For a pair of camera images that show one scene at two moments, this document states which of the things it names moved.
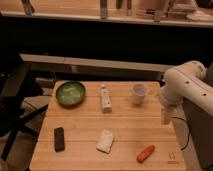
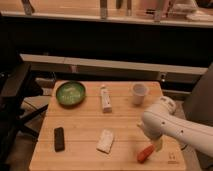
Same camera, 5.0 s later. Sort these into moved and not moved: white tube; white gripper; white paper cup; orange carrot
Moved: white gripper
Not moved: white paper cup; white tube; orange carrot
